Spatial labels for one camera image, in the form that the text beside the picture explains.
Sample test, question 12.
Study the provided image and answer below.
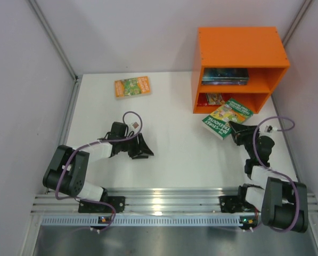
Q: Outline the orange wooden shelf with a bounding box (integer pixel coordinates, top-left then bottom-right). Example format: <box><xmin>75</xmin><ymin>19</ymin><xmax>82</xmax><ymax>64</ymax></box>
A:
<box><xmin>191</xmin><ymin>27</ymin><xmax>290</xmax><ymax>114</ymax></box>

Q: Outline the blue ocean cover book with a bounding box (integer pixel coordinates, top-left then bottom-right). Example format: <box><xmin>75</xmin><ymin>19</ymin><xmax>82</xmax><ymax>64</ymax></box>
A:
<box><xmin>202</xmin><ymin>68</ymin><xmax>249</xmax><ymax>82</ymax></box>

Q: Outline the aluminium left frame post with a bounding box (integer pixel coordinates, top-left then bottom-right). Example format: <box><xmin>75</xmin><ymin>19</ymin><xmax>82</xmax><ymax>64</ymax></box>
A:
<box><xmin>26</xmin><ymin>0</ymin><xmax>78</xmax><ymax>81</ymax></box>

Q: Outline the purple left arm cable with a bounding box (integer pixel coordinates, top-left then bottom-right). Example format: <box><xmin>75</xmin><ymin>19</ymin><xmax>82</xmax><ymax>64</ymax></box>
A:
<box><xmin>54</xmin><ymin>111</ymin><xmax>143</xmax><ymax>233</ymax></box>

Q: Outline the perforated metal cable tray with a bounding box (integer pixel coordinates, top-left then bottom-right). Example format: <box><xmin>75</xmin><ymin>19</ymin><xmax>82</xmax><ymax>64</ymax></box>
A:
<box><xmin>41</xmin><ymin>215</ymin><xmax>257</xmax><ymax>227</ymax></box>

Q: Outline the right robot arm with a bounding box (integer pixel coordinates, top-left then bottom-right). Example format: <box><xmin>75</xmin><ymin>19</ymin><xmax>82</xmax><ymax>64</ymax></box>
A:
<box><xmin>222</xmin><ymin>121</ymin><xmax>308</xmax><ymax>233</ymax></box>

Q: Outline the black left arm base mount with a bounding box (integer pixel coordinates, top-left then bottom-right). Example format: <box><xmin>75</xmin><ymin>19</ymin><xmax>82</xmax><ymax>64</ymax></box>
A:
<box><xmin>78</xmin><ymin>196</ymin><xmax>126</xmax><ymax>213</ymax></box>

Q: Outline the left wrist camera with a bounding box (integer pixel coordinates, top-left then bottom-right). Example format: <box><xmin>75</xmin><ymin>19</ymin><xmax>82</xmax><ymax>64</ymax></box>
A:
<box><xmin>129</xmin><ymin>122</ymin><xmax>140</xmax><ymax>132</ymax></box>

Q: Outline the aluminium frame post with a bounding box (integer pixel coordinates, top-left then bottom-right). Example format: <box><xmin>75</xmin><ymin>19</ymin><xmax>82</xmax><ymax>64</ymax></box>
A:
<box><xmin>282</xmin><ymin>0</ymin><xmax>315</xmax><ymax>47</ymax></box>
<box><xmin>26</xmin><ymin>0</ymin><xmax>78</xmax><ymax>81</ymax></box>

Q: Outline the aluminium front rail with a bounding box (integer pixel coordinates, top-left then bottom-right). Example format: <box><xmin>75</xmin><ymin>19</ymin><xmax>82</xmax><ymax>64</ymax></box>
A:
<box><xmin>30</xmin><ymin>186</ymin><xmax>318</xmax><ymax>215</ymax></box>

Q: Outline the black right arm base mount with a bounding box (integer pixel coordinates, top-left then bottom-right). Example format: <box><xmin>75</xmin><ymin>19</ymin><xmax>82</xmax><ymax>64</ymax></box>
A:
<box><xmin>219</xmin><ymin>196</ymin><xmax>256</xmax><ymax>213</ymax></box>

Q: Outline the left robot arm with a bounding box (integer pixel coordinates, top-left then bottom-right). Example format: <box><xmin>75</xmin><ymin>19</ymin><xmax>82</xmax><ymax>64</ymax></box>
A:
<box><xmin>43</xmin><ymin>122</ymin><xmax>154</xmax><ymax>202</ymax></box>

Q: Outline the aluminium right frame post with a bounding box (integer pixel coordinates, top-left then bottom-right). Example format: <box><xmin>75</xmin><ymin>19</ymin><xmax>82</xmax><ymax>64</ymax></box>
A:
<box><xmin>282</xmin><ymin>0</ymin><xmax>315</xmax><ymax>47</ymax></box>

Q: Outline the red treehouse book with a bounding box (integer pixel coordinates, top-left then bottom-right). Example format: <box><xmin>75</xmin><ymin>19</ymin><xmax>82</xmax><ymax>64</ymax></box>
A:
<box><xmin>197</xmin><ymin>93</ymin><xmax>225</xmax><ymax>107</ymax></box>

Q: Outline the orange green treehouse book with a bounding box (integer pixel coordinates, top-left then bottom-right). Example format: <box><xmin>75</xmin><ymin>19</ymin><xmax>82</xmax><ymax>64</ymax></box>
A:
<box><xmin>114</xmin><ymin>76</ymin><xmax>152</xmax><ymax>99</ymax></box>

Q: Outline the purple Robinson Crusoe book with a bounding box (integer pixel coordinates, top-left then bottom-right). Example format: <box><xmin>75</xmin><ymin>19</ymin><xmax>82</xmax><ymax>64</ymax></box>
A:
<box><xmin>201</xmin><ymin>79</ymin><xmax>248</xmax><ymax>85</ymax></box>

